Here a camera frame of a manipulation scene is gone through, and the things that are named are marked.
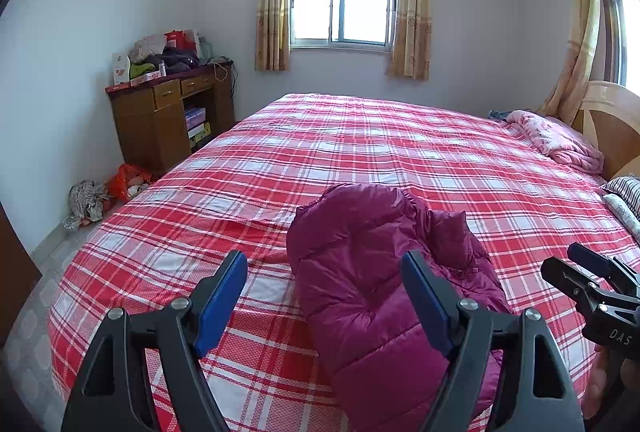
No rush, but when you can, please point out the pile of clothes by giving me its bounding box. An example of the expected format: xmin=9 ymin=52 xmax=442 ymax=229
xmin=129 ymin=35 xmax=201 ymax=76

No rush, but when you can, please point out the stack of boxes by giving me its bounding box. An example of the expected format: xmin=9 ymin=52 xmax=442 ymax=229
xmin=184 ymin=106 xmax=212 ymax=149

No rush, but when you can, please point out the red plastic bag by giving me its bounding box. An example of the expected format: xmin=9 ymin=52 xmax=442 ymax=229
xmin=107 ymin=163 xmax=153 ymax=201

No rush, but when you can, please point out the grey patterned pillow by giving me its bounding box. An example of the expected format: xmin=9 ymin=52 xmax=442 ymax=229
xmin=602 ymin=193 xmax=640 ymax=243

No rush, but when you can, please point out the bed with red plaid sheet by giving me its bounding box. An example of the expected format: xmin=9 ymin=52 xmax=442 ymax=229
xmin=10 ymin=92 xmax=640 ymax=432

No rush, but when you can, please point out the red paper bag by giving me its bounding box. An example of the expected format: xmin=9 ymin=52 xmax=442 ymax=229
xmin=164 ymin=29 xmax=198 ymax=53

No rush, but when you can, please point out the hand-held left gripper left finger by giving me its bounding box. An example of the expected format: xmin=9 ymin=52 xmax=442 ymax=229
xmin=61 ymin=249 xmax=249 ymax=432

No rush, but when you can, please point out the wooden headboard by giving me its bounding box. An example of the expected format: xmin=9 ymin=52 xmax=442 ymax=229
xmin=570 ymin=81 xmax=640 ymax=180

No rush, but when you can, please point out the grey patterned bag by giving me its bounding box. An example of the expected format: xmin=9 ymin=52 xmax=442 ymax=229
xmin=62 ymin=179 xmax=112 ymax=229

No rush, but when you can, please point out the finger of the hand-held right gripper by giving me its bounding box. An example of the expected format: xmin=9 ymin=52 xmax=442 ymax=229
xmin=567 ymin=242 xmax=640 ymax=300
xmin=541 ymin=256 xmax=631 ymax=313

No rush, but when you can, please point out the wooden desk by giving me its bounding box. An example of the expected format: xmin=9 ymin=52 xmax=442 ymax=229
xmin=105 ymin=61 xmax=237 ymax=178

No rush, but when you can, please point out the large side window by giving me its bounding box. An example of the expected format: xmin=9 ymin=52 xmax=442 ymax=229
xmin=592 ymin=0 xmax=640 ymax=86

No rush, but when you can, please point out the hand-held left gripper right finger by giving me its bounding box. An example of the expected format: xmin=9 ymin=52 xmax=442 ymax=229
xmin=401 ymin=249 xmax=586 ymax=432

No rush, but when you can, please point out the brown wooden wardrobe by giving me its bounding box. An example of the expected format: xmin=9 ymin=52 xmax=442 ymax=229
xmin=0 ymin=202 xmax=42 ymax=348

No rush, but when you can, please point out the white and red box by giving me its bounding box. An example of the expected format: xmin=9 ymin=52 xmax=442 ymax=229
xmin=111 ymin=52 xmax=132 ymax=86

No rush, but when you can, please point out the pink folded blanket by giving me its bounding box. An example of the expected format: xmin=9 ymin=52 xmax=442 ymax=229
xmin=506 ymin=109 xmax=605 ymax=173

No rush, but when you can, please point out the person's right hand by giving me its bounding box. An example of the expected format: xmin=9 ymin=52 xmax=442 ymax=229
xmin=584 ymin=344 xmax=615 ymax=419

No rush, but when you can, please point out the long beige floral curtain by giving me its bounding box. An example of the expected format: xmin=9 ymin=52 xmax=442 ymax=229
xmin=537 ymin=0 xmax=601 ymax=125

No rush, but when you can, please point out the magenta down jacket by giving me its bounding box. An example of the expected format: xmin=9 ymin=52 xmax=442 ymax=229
xmin=286 ymin=183 xmax=516 ymax=432

